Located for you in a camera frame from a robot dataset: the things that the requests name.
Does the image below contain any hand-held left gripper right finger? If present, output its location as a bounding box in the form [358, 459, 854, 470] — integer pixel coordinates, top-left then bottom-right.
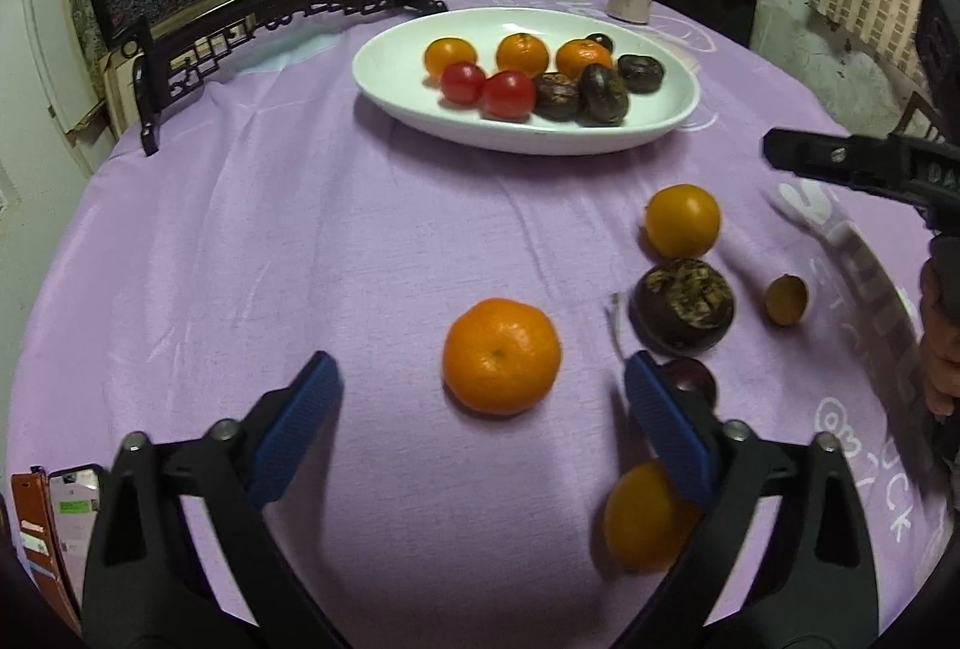
[611, 350, 880, 649]

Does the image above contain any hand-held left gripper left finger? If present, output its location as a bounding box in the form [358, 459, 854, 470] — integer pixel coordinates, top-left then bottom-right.
[81, 350, 346, 649]

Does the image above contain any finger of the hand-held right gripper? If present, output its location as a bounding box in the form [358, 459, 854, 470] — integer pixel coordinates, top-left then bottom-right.
[763, 128, 905, 196]

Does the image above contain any dark red cherry with stem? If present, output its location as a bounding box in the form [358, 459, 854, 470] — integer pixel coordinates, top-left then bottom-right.
[607, 293, 719, 406]

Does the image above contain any small round orange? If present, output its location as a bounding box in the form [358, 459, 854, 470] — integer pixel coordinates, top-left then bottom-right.
[496, 32, 551, 78]
[424, 37, 479, 80]
[602, 461, 706, 573]
[556, 38, 614, 80]
[645, 184, 722, 262]

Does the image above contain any rough-topped dark water chestnut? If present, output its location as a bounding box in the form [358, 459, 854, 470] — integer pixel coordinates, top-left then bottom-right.
[628, 257, 737, 356]

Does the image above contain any small yellow longan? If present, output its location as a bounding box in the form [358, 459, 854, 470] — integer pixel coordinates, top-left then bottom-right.
[765, 274, 809, 326]

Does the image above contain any large orange mandarin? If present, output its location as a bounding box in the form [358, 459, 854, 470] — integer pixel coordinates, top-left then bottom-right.
[441, 297, 563, 416]

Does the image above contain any red cherry tomato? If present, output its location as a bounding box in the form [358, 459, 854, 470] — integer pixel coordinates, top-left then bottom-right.
[481, 70, 536, 121]
[439, 62, 487, 105]

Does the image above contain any white oval plate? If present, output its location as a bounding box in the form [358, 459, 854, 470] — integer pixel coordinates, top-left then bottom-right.
[351, 6, 702, 157]

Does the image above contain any person's right hand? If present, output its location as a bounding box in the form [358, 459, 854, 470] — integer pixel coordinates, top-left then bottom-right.
[919, 259, 960, 419]

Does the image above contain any brown wooden chair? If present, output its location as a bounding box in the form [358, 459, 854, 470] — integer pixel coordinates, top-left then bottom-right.
[892, 0, 960, 140]

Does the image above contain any purple printed tablecloth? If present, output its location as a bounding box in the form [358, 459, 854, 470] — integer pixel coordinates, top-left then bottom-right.
[7, 0, 953, 649]

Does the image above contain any smartphone in brown case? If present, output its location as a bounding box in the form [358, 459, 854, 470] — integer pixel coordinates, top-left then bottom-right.
[9, 464, 106, 631]

